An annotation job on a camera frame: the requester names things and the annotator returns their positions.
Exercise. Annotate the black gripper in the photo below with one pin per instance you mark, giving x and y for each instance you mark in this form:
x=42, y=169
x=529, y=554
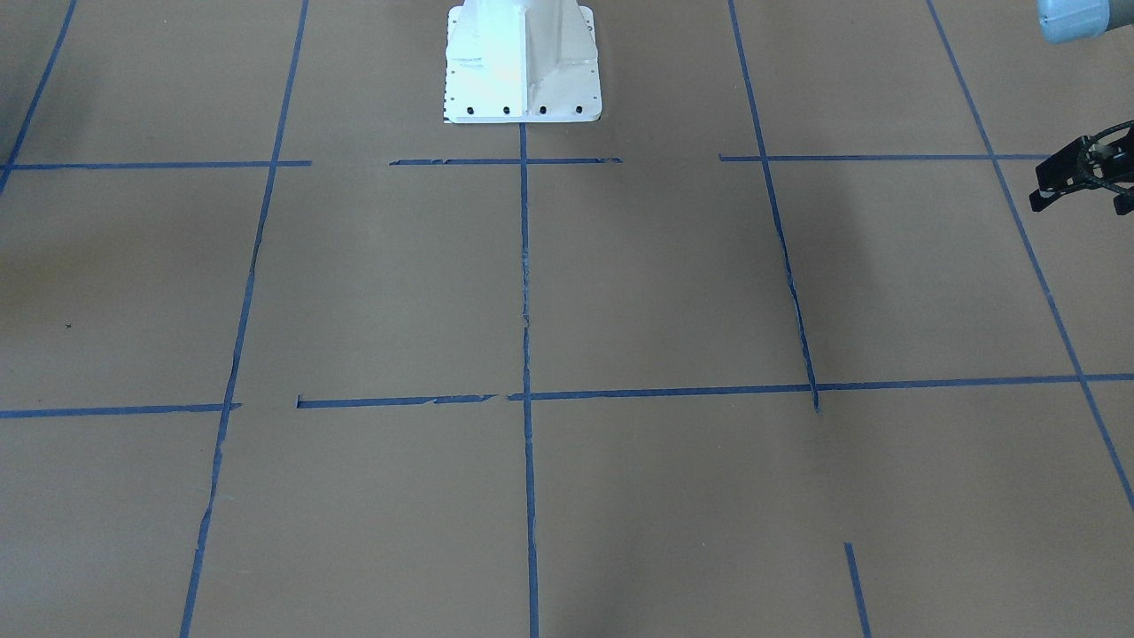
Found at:
x=1066, y=174

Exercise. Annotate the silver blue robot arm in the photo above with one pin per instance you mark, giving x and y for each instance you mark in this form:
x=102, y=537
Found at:
x=1068, y=21

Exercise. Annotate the brown paper table cover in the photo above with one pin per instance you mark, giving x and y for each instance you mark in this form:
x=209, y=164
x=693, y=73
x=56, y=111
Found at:
x=774, y=348

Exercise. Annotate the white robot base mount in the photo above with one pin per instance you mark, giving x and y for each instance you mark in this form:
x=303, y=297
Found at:
x=521, y=61

